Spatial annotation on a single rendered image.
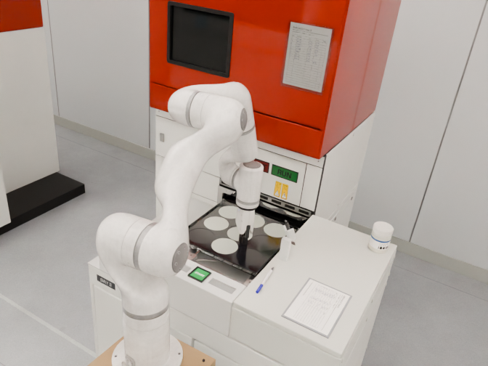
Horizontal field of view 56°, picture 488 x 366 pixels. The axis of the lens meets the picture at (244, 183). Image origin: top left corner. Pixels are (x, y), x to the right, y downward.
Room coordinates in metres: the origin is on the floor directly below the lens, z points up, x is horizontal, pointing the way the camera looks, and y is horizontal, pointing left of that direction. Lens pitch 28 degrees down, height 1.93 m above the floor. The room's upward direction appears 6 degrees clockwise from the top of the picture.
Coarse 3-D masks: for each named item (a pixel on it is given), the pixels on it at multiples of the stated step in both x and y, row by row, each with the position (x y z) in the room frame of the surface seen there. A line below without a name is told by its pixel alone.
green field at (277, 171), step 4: (272, 168) 1.69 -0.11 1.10; (276, 168) 1.69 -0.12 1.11; (280, 168) 1.68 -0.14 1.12; (272, 172) 1.69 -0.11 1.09; (276, 172) 1.69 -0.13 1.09; (280, 172) 1.68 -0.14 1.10; (284, 172) 1.67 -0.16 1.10; (288, 172) 1.66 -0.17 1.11; (292, 172) 1.66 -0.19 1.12; (280, 176) 1.68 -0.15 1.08; (284, 176) 1.67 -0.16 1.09; (288, 176) 1.66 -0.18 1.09; (292, 176) 1.65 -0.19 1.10; (296, 176) 1.65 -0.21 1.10; (292, 180) 1.65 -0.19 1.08
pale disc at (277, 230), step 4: (268, 224) 1.59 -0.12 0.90; (272, 224) 1.59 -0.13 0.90; (276, 224) 1.60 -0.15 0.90; (280, 224) 1.60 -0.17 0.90; (264, 228) 1.56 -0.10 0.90; (268, 228) 1.56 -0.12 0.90; (272, 228) 1.57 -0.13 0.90; (276, 228) 1.57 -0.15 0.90; (280, 228) 1.57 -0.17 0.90; (268, 232) 1.53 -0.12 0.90; (272, 232) 1.54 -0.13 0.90; (276, 232) 1.54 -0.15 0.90; (280, 232) 1.54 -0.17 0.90; (284, 232) 1.55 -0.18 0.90; (272, 236) 1.51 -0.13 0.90; (276, 236) 1.51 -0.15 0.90; (280, 236) 1.52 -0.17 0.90
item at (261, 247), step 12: (228, 204) 1.72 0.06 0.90; (264, 216) 1.65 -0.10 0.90; (192, 228) 1.51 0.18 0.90; (204, 228) 1.52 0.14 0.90; (228, 228) 1.54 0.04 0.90; (192, 240) 1.43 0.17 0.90; (204, 240) 1.44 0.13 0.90; (252, 240) 1.47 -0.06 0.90; (264, 240) 1.48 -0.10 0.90; (276, 240) 1.48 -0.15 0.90; (216, 252) 1.37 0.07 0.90; (240, 252) 1.39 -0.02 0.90; (252, 252) 1.39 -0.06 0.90; (264, 252) 1.40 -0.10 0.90; (240, 264) 1.31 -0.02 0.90; (252, 264) 1.32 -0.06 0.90
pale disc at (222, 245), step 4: (216, 240) 1.44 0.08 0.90; (220, 240) 1.45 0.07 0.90; (224, 240) 1.45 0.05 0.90; (228, 240) 1.45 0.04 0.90; (232, 240) 1.45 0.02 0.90; (212, 244) 1.42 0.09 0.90; (216, 244) 1.42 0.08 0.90; (220, 244) 1.42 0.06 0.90; (224, 244) 1.43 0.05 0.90; (228, 244) 1.43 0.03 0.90; (232, 244) 1.43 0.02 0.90; (236, 244) 1.43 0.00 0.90; (216, 248) 1.39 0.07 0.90; (220, 248) 1.40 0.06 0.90; (224, 248) 1.40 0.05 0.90; (228, 248) 1.40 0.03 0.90; (232, 248) 1.40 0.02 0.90; (236, 248) 1.41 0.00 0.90; (220, 252) 1.37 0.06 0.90; (224, 252) 1.38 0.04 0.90; (228, 252) 1.38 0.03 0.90; (232, 252) 1.38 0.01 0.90
